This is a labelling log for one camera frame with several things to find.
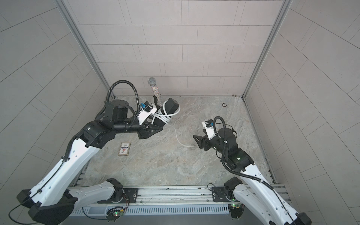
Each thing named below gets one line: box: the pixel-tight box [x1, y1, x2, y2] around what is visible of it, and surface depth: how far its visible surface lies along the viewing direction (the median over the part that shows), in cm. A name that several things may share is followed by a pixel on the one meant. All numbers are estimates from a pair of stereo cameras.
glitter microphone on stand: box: [147, 76, 164, 108], surface depth 86 cm
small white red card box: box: [118, 141, 132, 157], surface depth 87 cm
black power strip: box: [152, 97, 180, 128], surface depth 57 cm
